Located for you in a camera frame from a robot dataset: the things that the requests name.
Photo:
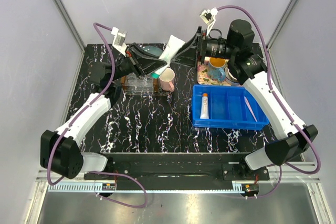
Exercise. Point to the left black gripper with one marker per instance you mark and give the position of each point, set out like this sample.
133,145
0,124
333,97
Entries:
151,64

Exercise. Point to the white cream mug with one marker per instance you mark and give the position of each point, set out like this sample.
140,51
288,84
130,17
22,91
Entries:
230,79

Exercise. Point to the pink toothbrush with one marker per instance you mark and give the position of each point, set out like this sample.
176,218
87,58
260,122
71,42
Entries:
250,109

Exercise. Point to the teal ceramic plate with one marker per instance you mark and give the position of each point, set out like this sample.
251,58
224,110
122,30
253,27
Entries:
153,50

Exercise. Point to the orange cap toothpaste tube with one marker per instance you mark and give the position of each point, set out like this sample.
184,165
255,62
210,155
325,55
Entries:
204,107

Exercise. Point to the aluminium rail frame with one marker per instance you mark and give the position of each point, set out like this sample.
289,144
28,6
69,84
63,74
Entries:
159,126

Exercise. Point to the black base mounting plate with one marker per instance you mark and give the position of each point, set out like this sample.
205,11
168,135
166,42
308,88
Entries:
185,171

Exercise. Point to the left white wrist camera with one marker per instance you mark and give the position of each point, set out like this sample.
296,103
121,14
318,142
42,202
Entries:
119,40

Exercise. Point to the teal cap toothpaste tube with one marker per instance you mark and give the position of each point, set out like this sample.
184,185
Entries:
173,45

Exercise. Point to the blue mug orange interior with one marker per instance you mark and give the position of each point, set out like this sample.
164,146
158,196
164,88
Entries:
215,70

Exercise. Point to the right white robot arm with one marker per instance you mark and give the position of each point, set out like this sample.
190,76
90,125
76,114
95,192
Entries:
293,135

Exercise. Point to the clear acrylic tray wooden handles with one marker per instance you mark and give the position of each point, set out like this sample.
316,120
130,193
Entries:
144,86

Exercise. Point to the floral serving tray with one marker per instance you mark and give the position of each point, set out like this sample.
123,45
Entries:
202,77

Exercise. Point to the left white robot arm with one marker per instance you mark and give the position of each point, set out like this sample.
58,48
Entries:
59,149

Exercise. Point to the pink ceramic mug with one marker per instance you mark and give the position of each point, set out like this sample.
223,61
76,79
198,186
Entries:
166,80

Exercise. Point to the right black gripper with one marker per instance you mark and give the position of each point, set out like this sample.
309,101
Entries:
187,55

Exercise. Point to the blue plastic bin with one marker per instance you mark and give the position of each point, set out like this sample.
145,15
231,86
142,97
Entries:
227,108

